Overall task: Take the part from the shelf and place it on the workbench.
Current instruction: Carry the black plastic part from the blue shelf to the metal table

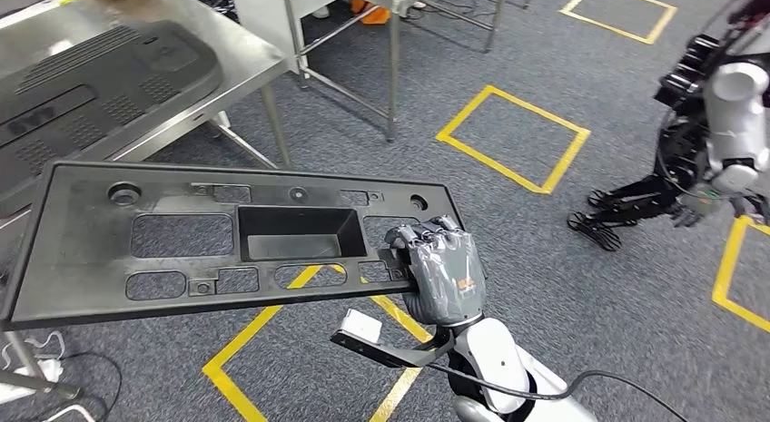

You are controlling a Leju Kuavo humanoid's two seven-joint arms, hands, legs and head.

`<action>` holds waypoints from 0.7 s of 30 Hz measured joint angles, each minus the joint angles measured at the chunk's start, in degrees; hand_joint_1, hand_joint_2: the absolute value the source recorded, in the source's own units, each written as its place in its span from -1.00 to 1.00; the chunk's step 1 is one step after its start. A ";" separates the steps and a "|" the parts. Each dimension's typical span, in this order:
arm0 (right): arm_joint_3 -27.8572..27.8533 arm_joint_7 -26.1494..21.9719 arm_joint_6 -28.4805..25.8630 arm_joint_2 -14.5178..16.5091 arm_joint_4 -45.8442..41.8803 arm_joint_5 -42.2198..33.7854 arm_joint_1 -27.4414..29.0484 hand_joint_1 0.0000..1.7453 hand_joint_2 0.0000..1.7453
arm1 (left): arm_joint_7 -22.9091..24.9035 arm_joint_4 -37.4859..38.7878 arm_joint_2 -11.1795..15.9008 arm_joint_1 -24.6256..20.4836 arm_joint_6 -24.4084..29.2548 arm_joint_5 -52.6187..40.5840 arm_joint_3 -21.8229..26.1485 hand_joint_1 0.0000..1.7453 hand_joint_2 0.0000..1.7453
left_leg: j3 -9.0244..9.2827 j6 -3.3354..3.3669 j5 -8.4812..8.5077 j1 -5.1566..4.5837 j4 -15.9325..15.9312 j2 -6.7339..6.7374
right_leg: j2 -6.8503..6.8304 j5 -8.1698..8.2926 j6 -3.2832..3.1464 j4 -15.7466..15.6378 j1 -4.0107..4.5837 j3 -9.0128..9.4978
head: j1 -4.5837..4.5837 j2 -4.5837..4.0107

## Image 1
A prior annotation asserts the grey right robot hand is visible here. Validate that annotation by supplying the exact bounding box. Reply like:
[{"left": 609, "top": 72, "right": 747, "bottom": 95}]
[{"left": 384, "top": 214, "right": 488, "bottom": 328}]

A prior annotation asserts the black plastic panel with cutouts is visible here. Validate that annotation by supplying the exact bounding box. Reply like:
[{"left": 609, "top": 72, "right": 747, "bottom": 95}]
[{"left": 0, "top": 161, "right": 468, "bottom": 331}]

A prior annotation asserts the stainless steel workbench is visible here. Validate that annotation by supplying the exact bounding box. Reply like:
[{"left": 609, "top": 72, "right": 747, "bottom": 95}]
[{"left": 0, "top": 0, "right": 296, "bottom": 402}]

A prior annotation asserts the stainless steel table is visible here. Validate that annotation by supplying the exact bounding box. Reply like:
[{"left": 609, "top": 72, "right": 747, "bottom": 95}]
[{"left": 279, "top": 0, "right": 537, "bottom": 142}]

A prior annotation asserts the orange object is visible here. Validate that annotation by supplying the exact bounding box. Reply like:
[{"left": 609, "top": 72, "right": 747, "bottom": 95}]
[{"left": 350, "top": 0, "right": 392, "bottom": 25}]

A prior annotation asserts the white desk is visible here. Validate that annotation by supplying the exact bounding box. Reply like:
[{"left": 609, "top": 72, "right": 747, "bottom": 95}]
[{"left": 227, "top": 0, "right": 368, "bottom": 76}]

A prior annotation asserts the black silver humanoid robot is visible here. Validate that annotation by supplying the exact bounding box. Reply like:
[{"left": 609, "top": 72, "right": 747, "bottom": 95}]
[{"left": 567, "top": 0, "right": 770, "bottom": 253}]

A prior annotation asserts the large black plastic cover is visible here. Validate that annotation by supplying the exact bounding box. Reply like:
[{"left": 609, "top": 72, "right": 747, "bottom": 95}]
[{"left": 0, "top": 19, "right": 225, "bottom": 219}]

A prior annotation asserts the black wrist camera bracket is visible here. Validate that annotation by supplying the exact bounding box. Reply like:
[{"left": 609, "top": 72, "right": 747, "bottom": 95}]
[{"left": 329, "top": 329, "right": 457, "bottom": 369}]

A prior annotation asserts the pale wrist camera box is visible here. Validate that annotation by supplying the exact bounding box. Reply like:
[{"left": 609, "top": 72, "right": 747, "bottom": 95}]
[{"left": 340, "top": 309, "right": 384, "bottom": 345}]

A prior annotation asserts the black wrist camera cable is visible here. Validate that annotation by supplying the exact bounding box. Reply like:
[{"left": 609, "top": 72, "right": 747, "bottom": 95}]
[{"left": 427, "top": 361, "right": 690, "bottom": 422}]

